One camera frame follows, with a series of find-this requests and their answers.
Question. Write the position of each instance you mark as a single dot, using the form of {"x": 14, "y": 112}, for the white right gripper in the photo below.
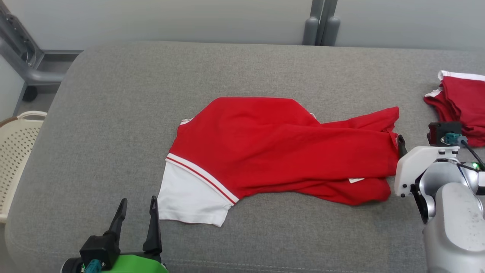
{"x": 411, "y": 167}

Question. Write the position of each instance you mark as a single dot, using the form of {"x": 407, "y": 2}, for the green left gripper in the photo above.
{"x": 136, "y": 265}

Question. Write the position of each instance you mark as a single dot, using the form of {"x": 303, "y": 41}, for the red shorts with white hem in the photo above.
{"x": 466, "y": 106}

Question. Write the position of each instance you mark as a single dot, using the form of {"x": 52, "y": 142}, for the red and white jersey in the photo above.
{"x": 265, "y": 151}

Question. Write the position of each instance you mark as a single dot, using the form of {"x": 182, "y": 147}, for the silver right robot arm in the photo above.
{"x": 454, "y": 227}

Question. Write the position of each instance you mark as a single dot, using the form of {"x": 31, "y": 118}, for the cream perforated laundry basket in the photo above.
{"x": 15, "y": 159}

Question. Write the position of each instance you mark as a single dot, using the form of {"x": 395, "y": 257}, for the grey metal stand posts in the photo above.
{"x": 310, "y": 32}

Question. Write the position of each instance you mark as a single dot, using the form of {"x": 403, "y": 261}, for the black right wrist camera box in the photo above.
{"x": 439, "y": 131}

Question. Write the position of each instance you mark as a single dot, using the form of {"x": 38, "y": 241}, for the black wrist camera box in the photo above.
{"x": 98, "y": 248}
{"x": 439, "y": 131}

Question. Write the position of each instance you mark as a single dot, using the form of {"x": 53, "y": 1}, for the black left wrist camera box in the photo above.
{"x": 98, "y": 248}

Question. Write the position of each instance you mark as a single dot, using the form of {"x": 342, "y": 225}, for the grey metal frame with caster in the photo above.
{"x": 41, "y": 76}

